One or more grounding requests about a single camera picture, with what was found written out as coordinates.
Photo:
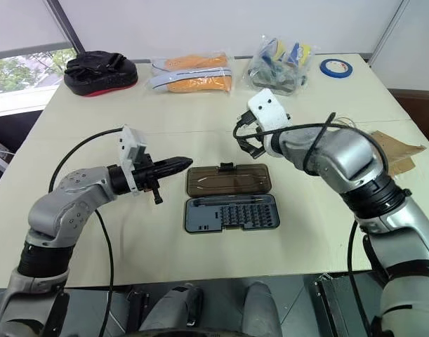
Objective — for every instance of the black metal box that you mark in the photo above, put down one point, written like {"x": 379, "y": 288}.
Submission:
{"x": 340, "y": 305}

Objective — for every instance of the grey screwdriver bit case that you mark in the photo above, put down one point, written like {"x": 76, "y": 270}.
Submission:
{"x": 231, "y": 214}

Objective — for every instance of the black and red shoe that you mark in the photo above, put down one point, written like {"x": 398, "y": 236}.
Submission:
{"x": 100, "y": 72}

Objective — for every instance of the blue tape roll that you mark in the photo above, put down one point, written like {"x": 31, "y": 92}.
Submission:
{"x": 325, "y": 67}

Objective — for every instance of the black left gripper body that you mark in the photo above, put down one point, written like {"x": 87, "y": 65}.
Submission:
{"x": 145, "y": 173}

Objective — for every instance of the clear plastic bag of items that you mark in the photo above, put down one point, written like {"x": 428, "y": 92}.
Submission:
{"x": 281, "y": 68}

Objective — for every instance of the small orange insole pack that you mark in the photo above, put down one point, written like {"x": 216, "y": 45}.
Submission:
{"x": 194, "y": 61}

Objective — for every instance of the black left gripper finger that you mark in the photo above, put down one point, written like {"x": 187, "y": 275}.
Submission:
{"x": 172, "y": 171}
{"x": 175, "y": 161}

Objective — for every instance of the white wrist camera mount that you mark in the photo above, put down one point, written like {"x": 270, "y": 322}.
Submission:
{"x": 268, "y": 109}
{"x": 130, "y": 147}

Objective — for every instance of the large orange insole pack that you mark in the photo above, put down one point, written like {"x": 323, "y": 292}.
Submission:
{"x": 196, "y": 82}

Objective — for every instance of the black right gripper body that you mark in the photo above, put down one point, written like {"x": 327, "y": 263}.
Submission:
{"x": 259, "y": 130}

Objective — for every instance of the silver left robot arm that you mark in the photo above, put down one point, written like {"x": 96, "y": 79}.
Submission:
{"x": 77, "y": 189}

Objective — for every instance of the brown cardboard piece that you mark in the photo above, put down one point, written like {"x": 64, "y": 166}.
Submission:
{"x": 396, "y": 151}

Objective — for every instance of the grey window frame bar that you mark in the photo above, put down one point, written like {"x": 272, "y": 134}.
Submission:
{"x": 68, "y": 24}

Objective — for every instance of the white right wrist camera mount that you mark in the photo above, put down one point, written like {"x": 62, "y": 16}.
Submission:
{"x": 268, "y": 109}

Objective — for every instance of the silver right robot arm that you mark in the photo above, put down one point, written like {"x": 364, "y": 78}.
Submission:
{"x": 347, "y": 158}

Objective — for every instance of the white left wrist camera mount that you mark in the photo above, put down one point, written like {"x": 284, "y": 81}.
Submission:
{"x": 130, "y": 147}

